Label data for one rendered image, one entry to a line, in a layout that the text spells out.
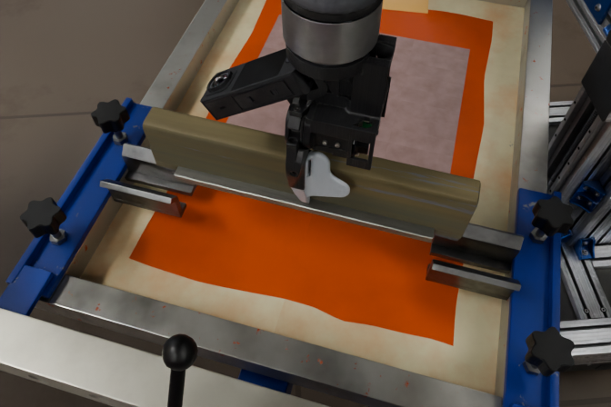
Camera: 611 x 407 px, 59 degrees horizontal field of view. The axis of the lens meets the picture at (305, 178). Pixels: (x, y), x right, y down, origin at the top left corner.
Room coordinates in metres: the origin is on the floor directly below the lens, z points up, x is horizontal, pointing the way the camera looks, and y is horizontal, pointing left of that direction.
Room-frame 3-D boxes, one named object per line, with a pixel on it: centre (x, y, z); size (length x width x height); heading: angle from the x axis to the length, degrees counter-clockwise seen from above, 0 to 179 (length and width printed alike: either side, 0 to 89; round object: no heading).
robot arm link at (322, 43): (0.34, -0.02, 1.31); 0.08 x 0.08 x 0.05
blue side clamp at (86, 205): (0.40, 0.28, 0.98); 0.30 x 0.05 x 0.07; 164
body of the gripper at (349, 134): (0.34, -0.03, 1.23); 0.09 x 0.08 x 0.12; 74
